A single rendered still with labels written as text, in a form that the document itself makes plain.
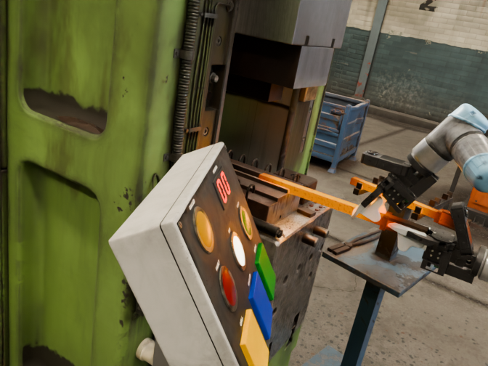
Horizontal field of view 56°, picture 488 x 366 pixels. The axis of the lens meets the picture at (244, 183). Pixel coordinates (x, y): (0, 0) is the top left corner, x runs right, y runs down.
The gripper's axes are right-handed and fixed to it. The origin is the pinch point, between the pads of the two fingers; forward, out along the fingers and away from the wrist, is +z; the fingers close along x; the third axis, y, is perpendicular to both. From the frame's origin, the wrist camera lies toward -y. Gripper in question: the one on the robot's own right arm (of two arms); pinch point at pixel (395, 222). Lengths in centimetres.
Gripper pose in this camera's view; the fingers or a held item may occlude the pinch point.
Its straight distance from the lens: 116.7
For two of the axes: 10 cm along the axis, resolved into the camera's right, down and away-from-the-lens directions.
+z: -8.4, -3.1, 4.4
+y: -1.6, 9.3, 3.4
